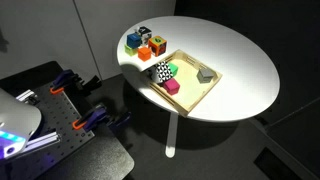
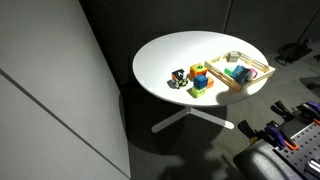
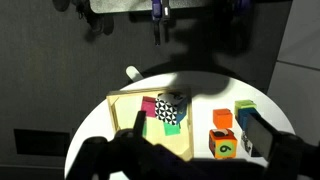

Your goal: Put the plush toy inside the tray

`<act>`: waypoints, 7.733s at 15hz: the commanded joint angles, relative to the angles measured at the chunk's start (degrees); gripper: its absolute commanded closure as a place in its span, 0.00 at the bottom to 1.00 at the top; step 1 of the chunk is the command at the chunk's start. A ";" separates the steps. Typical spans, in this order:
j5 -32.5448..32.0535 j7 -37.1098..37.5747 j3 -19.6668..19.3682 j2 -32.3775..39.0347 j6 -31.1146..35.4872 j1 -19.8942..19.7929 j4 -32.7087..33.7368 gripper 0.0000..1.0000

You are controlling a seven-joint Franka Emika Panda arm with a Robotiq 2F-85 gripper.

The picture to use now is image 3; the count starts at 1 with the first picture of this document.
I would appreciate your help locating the lime green foam cube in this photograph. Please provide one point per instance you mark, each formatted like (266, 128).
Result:
(243, 104)

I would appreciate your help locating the purple clamp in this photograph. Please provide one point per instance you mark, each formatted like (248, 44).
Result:
(160, 10)

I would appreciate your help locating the orange foam cube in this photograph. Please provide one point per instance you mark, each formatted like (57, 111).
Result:
(222, 118)

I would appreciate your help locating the black white patterned plush cube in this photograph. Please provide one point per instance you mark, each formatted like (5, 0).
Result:
(171, 107)

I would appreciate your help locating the blue foam cube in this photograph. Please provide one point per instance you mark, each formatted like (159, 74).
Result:
(243, 114)

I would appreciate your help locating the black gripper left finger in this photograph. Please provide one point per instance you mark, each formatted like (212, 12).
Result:
(139, 123)

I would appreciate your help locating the magenta foam cube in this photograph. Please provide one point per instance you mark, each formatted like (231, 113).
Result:
(148, 105)

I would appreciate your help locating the white table leg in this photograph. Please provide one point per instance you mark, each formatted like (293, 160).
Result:
(133, 73)

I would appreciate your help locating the wooden tray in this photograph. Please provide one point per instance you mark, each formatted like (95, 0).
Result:
(124, 106)

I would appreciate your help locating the orange plush number cube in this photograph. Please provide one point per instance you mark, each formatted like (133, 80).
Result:
(222, 143)

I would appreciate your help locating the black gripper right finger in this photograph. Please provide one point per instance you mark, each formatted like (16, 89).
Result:
(262, 135)

